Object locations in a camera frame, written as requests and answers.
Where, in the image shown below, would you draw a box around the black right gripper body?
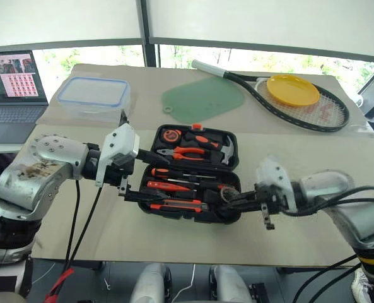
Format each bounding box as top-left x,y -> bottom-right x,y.
252,184 -> 279,231

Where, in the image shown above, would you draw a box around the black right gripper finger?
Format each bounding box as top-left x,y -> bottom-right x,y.
221,199 -> 265,213
230,190 -> 260,203

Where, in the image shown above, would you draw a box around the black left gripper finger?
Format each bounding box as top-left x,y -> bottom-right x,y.
125,189 -> 162,203
138,150 -> 171,165

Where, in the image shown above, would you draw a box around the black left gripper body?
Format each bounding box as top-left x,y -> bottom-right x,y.
103,148 -> 143,203

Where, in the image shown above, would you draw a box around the orange and black screwdriver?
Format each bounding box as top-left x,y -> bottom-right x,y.
151,167 -> 218,181

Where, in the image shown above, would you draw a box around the orange voltage tester pen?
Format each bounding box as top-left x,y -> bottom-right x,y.
146,180 -> 194,193

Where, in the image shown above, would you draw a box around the orange and black utility knife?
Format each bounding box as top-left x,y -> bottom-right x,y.
150,199 -> 209,213

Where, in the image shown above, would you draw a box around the black tool case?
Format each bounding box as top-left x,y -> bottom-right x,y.
137,124 -> 242,224

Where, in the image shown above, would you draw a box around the orange and black tape measure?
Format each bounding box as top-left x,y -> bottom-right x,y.
161,128 -> 182,143

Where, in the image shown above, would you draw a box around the small precision screwdriver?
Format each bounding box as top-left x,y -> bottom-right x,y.
166,176 -> 201,186

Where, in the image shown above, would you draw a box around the claw hammer with orange grip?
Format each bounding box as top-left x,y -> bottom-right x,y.
185,131 -> 235,165

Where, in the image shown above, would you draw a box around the green cutting mat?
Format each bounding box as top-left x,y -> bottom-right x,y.
160,77 -> 247,123

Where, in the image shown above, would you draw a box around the silver right robot leg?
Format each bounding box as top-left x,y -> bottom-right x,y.
208,264 -> 251,303

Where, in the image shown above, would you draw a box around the silver robot leg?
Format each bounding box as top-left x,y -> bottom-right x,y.
208,264 -> 251,303
130,263 -> 172,303

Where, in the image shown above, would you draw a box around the clear container with blue lid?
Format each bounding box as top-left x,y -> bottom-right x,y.
56,76 -> 131,122

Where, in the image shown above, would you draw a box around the silver left robot leg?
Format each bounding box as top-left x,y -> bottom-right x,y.
130,263 -> 172,303

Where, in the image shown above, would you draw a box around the black tennis racket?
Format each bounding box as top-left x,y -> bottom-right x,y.
191,59 -> 351,133

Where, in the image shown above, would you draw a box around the yellow plate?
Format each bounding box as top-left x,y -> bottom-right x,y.
266,74 -> 320,106

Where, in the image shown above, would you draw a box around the red tape wrap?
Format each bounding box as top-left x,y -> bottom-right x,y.
44,267 -> 74,303

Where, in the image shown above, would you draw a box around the grey laptop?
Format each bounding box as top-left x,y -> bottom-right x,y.
0,50 -> 50,145

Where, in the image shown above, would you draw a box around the white sneaker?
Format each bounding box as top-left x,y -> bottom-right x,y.
351,268 -> 374,303

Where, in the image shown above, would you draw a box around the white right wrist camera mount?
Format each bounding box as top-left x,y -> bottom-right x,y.
255,156 -> 298,217

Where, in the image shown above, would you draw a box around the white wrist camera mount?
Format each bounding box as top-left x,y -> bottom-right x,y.
94,122 -> 141,187
255,156 -> 298,217

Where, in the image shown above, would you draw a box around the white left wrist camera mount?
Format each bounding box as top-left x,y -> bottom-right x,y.
94,122 -> 141,187

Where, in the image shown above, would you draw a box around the orange handled pliers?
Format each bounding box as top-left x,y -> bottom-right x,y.
156,146 -> 206,161

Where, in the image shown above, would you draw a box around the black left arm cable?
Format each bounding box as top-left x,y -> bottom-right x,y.
68,185 -> 102,271
65,179 -> 81,271

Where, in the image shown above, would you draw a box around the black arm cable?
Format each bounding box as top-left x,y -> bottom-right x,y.
65,179 -> 81,271
283,185 -> 374,217
292,254 -> 361,303
68,185 -> 102,271

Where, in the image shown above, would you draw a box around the white cord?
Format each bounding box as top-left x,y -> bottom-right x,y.
178,264 -> 196,299

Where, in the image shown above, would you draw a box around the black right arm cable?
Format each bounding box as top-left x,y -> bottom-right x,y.
292,254 -> 361,303
283,185 -> 374,217

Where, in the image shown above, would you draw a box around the black window frame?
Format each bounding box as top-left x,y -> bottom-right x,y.
0,0 -> 374,69

